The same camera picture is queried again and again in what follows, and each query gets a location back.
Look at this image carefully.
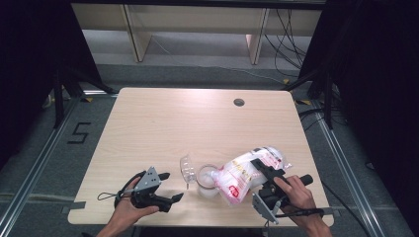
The person's left hand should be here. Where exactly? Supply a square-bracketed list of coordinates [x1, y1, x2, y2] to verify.
[112, 177, 161, 230]

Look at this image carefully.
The person's right hand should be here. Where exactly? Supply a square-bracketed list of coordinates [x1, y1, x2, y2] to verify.
[273, 175, 318, 229]

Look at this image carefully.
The black wrist strap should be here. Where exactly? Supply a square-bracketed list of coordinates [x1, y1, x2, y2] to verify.
[275, 207, 325, 219]
[97, 170, 147, 211]

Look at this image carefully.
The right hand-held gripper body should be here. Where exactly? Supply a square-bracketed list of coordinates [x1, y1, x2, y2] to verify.
[251, 168, 314, 226]

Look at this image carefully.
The black metal stand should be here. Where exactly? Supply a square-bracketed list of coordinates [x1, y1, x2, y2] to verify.
[283, 65, 335, 130]
[52, 63, 117, 129]

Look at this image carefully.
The black floor cable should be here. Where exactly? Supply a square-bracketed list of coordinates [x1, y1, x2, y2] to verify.
[297, 107, 347, 132]

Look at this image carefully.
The red and white sugar bag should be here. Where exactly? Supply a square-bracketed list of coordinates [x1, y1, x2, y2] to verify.
[211, 146, 293, 206]

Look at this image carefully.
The silver metal floor rail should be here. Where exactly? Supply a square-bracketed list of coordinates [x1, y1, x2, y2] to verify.
[312, 102, 384, 237]
[0, 95, 82, 231]

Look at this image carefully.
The clear glass jar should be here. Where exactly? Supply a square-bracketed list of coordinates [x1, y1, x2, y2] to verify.
[197, 163, 220, 198]

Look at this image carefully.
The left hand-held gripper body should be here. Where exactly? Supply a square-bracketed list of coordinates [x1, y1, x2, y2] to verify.
[130, 166, 173, 212]

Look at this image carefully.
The grey tape strip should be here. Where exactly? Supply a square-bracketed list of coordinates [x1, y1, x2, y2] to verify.
[60, 200, 87, 215]
[320, 206, 342, 218]

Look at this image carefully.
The bundle of black cables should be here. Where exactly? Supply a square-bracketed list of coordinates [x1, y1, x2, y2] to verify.
[263, 9, 309, 78]

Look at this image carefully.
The black curtain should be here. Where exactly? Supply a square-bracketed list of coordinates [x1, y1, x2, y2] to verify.
[0, 0, 103, 169]
[297, 0, 419, 228]

